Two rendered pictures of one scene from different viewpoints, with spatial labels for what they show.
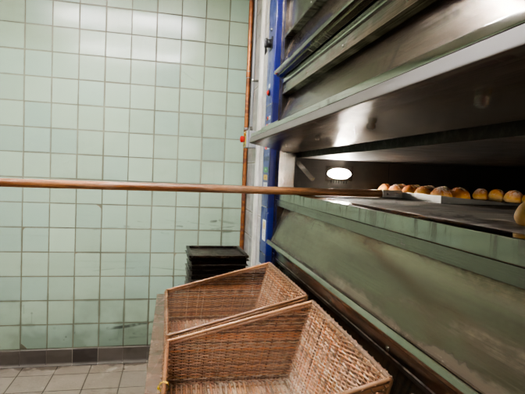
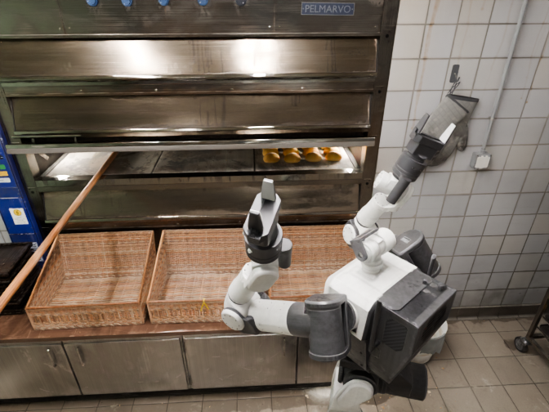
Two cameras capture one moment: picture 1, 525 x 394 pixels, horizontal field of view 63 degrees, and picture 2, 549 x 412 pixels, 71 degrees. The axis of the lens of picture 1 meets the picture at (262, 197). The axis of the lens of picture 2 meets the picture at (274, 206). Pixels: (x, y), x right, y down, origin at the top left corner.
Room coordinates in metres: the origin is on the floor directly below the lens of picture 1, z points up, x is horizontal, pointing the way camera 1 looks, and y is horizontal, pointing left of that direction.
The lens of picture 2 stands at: (0.47, 1.59, 2.11)
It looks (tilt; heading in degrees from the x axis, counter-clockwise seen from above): 30 degrees down; 279
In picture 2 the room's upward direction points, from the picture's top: straight up
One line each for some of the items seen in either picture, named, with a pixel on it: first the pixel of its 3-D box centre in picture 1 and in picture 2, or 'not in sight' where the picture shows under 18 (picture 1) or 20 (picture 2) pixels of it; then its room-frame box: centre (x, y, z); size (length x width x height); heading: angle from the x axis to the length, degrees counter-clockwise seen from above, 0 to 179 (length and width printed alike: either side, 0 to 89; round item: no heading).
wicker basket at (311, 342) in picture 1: (255, 383); (207, 272); (1.09, 0.00, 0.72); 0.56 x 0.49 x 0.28; 11
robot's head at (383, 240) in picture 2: not in sight; (375, 248); (0.32, 0.68, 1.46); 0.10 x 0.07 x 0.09; 51
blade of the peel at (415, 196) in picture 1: (439, 196); not in sight; (1.83, -0.75, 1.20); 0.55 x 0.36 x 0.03; 12
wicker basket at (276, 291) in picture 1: (226, 310); (97, 276); (1.67, 0.12, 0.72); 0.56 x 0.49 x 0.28; 13
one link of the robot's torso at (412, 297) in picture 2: not in sight; (381, 313); (0.28, 0.72, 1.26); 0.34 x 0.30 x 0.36; 51
